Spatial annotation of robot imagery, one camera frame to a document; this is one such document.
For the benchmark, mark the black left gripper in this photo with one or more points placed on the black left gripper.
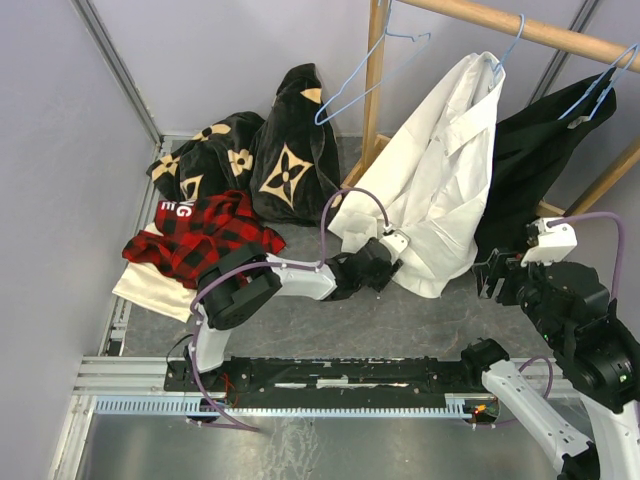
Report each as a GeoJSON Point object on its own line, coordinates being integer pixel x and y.
{"type": "Point", "coordinates": [386, 272]}

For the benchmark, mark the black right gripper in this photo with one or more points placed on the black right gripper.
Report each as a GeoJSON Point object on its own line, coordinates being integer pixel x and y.
{"type": "Point", "coordinates": [507, 264]}

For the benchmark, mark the white dress shirt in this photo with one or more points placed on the white dress shirt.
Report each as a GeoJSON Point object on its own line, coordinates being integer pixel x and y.
{"type": "Point", "coordinates": [432, 180]}

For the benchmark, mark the black button shirt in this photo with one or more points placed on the black button shirt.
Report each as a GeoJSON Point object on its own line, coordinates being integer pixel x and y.
{"type": "Point", "coordinates": [531, 149]}

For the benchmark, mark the red black plaid shirt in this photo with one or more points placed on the red black plaid shirt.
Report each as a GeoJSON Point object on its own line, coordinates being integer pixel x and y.
{"type": "Point", "coordinates": [191, 236]}

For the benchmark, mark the light blue hanger with shirt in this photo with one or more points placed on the light blue hanger with shirt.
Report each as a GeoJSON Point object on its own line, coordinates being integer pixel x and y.
{"type": "Point", "coordinates": [607, 80]}

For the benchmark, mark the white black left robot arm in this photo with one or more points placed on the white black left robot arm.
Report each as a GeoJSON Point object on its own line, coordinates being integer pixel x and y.
{"type": "Point", "coordinates": [232, 290]}

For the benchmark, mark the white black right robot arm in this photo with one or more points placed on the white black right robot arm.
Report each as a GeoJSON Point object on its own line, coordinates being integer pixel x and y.
{"type": "Point", "coordinates": [577, 318]}

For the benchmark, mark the black beige patterned fleece blanket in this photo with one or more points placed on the black beige patterned fleece blanket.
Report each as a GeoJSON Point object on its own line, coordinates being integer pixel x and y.
{"type": "Point", "coordinates": [287, 162]}

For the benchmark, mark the cream folded cloth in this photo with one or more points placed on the cream folded cloth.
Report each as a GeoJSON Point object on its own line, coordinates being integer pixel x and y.
{"type": "Point", "coordinates": [158, 289]}

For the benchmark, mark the wooden clothes rack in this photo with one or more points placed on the wooden clothes rack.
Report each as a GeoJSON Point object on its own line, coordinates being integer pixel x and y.
{"type": "Point", "coordinates": [403, 35]}

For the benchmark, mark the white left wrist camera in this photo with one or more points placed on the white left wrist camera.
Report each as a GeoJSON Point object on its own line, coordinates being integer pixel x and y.
{"type": "Point", "coordinates": [396, 242]}

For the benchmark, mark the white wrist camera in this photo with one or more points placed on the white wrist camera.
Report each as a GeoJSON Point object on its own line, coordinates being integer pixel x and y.
{"type": "Point", "coordinates": [550, 240]}
{"type": "Point", "coordinates": [396, 242]}

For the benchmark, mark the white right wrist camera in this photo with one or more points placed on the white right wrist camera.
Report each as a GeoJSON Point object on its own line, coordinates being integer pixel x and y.
{"type": "Point", "coordinates": [550, 240]}

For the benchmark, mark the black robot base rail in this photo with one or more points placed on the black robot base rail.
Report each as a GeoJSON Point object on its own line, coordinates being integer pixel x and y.
{"type": "Point", "coordinates": [244, 387]}

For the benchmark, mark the aluminium frame rail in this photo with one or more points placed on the aluminium frame rail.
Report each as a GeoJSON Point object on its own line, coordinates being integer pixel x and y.
{"type": "Point", "coordinates": [89, 14]}

